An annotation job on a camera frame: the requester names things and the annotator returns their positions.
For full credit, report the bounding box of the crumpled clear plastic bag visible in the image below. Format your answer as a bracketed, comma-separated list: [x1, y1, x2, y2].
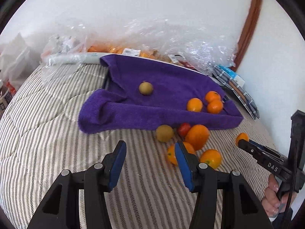
[41, 17, 97, 77]
[123, 18, 239, 75]

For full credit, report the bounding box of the white plastic bag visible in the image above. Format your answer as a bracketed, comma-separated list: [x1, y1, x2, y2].
[0, 32, 37, 89]

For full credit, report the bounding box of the orange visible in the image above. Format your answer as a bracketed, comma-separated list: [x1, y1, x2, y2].
[186, 98, 204, 112]
[205, 91, 222, 103]
[167, 142, 196, 165]
[200, 149, 223, 170]
[206, 99, 224, 114]
[185, 124, 210, 151]
[235, 133, 250, 147]

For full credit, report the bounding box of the brown wooden door frame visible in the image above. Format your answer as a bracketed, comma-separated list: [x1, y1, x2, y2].
[235, 0, 264, 59]

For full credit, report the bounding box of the bagged oranges pile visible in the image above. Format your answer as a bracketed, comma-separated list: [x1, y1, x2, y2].
[88, 43, 165, 60]

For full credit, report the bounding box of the long white box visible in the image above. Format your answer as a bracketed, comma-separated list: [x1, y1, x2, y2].
[46, 52, 208, 75]

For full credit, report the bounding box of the navy checked cloth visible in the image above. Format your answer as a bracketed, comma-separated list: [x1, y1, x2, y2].
[213, 65, 260, 120]

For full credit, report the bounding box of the person's right hand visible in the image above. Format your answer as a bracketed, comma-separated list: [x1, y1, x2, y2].
[261, 175, 297, 219]

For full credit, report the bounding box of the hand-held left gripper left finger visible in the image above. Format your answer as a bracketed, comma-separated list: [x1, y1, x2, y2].
[27, 140, 127, 229]

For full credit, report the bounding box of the striped mattress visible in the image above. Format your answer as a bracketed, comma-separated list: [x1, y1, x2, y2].
[0, 63, 282, 229]

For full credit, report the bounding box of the purple towel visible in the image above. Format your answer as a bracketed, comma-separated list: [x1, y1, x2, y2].
[78, 54, 243, 134]

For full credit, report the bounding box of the small red tomato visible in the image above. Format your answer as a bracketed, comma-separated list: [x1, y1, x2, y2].
[177, 123, 192, 137]

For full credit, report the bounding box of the brown wooden stick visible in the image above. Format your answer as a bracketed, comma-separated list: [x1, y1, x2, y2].
[228, 81, 249, 103]

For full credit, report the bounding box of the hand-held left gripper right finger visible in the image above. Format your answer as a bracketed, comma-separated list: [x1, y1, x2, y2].
[175, 141, 274, 229]

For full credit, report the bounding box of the white-capped drink bottle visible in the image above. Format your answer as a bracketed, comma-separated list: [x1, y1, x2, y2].
[0, 79, 18, 115]

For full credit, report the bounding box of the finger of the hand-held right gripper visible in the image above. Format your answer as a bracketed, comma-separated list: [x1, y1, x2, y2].
[238, 139, 284, 164]
[248, 141, 285, 160]

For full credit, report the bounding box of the blue tissue pack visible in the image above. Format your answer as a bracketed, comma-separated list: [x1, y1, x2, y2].
[220, 65, 246, 87]

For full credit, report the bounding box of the brown kiwi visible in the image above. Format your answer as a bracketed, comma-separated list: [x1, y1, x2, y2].
[139, 81, 153, 96]
[156, 124, 174, 143]

